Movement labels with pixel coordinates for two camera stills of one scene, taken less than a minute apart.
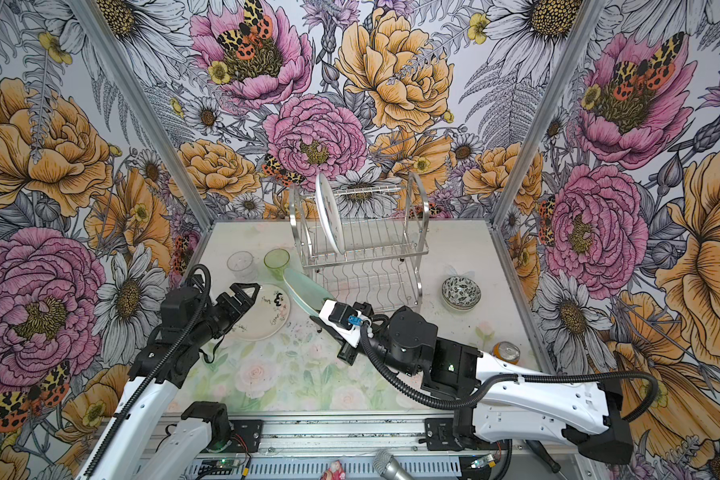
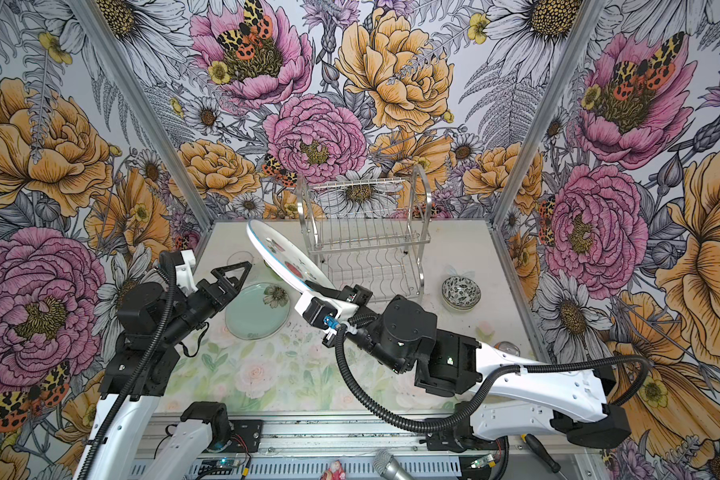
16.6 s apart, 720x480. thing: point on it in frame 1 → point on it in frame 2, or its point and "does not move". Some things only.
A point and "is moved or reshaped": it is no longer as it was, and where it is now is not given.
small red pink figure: x=335 y=472 does not move
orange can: x=507 y=351 does not move
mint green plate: x=309 y=294 is moved or reshaped
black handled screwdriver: x=539 y=449 does not move
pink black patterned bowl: x=461 y=294 does not move
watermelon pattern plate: x=328 y=214 → x=291 y=263
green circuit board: x=217 y=467 does not move
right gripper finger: x=346 y=352 → x=357 y=293
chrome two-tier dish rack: x=365 y=245 does not move
